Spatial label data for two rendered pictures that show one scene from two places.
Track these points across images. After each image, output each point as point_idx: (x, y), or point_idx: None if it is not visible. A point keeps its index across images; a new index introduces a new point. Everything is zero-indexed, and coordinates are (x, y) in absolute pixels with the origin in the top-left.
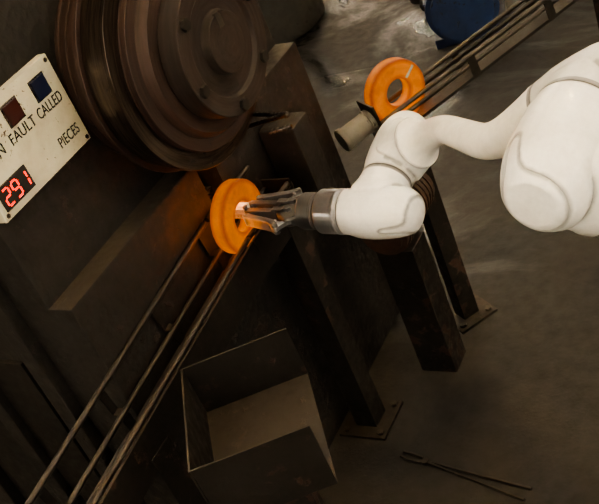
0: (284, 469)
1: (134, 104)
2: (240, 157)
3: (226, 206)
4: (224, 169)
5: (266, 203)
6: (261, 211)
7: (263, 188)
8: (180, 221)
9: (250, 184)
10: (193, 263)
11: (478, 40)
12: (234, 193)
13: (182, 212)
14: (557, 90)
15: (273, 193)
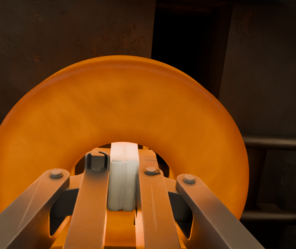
0: None
1: None
2: None
3: (54, 100)
4: (244, 92)
5: (145, 220)
6: (71, 221)
7: None
8: (9, 67)
9: (228, 138)
10: None
11: None
12: (128, 97)
13: (31, 55)
14: None
15: (232, 222)
